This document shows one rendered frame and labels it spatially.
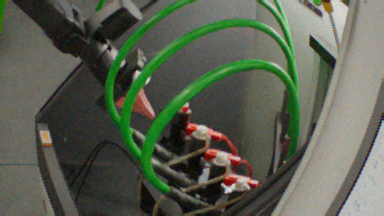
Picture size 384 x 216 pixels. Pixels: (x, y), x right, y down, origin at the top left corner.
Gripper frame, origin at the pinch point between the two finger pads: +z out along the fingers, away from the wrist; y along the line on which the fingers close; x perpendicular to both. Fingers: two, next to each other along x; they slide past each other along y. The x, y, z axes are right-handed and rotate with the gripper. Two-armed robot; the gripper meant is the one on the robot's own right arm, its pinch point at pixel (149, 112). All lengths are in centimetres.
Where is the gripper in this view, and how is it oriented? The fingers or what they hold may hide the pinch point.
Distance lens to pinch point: 116.0
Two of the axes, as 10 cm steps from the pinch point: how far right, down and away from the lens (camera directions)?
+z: 6.3, 6.6, 4.1
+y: 7.7, -5.9, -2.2
